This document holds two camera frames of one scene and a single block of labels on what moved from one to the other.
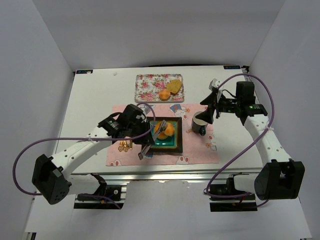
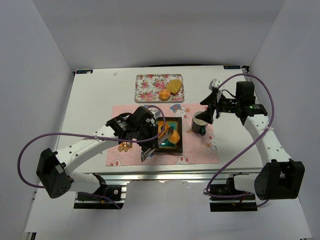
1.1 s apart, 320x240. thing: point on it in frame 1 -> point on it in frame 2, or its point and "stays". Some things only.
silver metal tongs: x=162 y=127 -> x=145 y=153
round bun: x=164 y=94 stays
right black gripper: x=215 y=104 stays
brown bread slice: x=174 y=86 stays
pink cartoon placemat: x=196 y=149 stays
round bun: x=170 y=130 -> x=174 y=137
